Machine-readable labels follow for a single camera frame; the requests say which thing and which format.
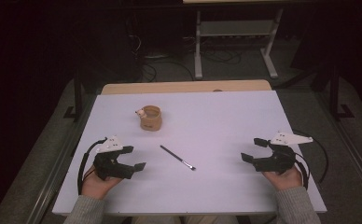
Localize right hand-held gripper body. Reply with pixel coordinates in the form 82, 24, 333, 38
253, 132, 314, 175

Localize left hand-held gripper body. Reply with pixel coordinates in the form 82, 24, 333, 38
92, 134, 136, 181

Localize tan wooden brush holder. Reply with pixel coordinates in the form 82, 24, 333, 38
134, 105, 163, 133

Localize thin black brush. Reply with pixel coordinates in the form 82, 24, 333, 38
159, 144, 198, 172

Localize person's right hand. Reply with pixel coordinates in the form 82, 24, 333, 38
261, 165, 304, 191

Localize person's left hand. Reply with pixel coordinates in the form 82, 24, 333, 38
81, 164, 124, 201

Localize white table board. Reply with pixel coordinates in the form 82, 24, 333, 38
51, 90, 328, 217

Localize black metal stand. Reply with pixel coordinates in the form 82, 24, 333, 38
63, 66, 86, 123
327, 60, 356, 121

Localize light wooden table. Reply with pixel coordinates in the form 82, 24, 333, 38
101, 78, 273, 96

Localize white metal stand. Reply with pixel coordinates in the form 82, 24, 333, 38
193, 7, 285, 80

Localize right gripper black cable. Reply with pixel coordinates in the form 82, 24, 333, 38
291, 128, 330, 191

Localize metal floor rail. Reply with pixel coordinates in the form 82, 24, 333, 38
313, 91, 362, 199
25, 92, 100, 224

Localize black floor cables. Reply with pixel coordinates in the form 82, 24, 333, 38
125, 15, 243, 83

